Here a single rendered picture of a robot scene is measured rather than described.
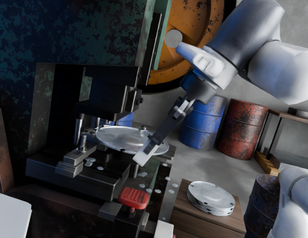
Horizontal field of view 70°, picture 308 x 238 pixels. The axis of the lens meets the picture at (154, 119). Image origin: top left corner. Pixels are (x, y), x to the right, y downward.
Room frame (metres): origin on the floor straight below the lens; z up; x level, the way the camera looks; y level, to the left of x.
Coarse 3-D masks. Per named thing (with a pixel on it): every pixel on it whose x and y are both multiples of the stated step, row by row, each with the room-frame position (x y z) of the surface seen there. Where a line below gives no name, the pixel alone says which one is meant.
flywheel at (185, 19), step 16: (176, 0) 1.19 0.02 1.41; (192, 0) 1.18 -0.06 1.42; (208, 0) 1.15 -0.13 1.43; (176, 16) 1.18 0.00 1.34; (192, 16) 1.17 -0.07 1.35; (208, 16) 1.14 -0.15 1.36; (192, 32) 1.17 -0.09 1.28; (208, 32) 1.13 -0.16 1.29; (160, 64) 1.19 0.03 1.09; (176, 64) 1.15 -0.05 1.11; (160, 80) 1.15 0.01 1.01
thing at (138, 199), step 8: (120, 192) 0.48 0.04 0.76; (128, 192) 0.49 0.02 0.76; (136, 192) 0.50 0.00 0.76; (144, 192) 0.50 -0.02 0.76; (120, 200) 0.46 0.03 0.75; (128, 200) 0.46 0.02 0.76; (136, 200) 0.46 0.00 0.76; (144, 200) 0.47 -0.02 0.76; (128, 208) 0.48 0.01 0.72; (136, 208) 0.45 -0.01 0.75; (144, 208) 0.46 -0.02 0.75
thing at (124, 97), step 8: (96, 80) 0.77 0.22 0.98; (96, 88) 0.77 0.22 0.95; (104, 88) 0.77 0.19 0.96; (112, 88) 0.76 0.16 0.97; (120, 88) 0.76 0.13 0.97; (128, 88) 0.76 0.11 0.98; (136, 88) 0.87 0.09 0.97; (96, 96) 0.77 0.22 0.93; (104, 96) 0.76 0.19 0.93; (112, 96) 0.76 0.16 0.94; (120, 96) 0.76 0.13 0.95; (128, 96) 0.78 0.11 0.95; (136, 96) 0.79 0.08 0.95; (96, 104) 0.77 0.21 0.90; (104, 104) 0.76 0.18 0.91; (112, 104) 0.76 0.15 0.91; (120, 104) 0.76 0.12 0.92; (128, 104) 0.78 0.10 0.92; (136, 104) 0.79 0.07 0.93; (120, 112) 0.76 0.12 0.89
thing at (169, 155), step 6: (168, 150) 0.80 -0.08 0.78; (174, 150) 0.81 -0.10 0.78; (120, 156) 0.78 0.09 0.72; (126, 156) 0.77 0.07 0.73; (132, 156) 0.77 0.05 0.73; (162, 156) 0.74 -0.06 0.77; (168, 156) 0.73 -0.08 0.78; (132, 162) 0.77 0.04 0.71; (132, 168) 0.77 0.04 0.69; (138, 168) 0.79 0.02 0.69; (132, 174) 0.77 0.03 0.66
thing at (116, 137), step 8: (104, 128) 0.88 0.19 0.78; (112, 128) 0.90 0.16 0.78; (120, 128) 0.93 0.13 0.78; (128, 128) 0.96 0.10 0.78; (136, 128) 0.97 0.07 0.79; (96, 136) 0.75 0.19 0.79; (104, 136) 0.78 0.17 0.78; (112, 136) 0.80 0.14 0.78; (120, 136) 0.81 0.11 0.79; (128, 136) 0.83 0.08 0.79; (136, 136) 0.85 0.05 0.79; (144, 136) 0.89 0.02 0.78; (104, 144) 0.70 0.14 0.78; (112, 144) 0.72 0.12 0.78; (120, 144) 0.74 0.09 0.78; (128, 144) 0.76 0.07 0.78; (136, 144) 0.77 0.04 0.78; (168, 144) 0.84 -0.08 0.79; (128, 152) 0.68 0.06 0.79; (136, 152) 0.70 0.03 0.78; (160, 152) 0.75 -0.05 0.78
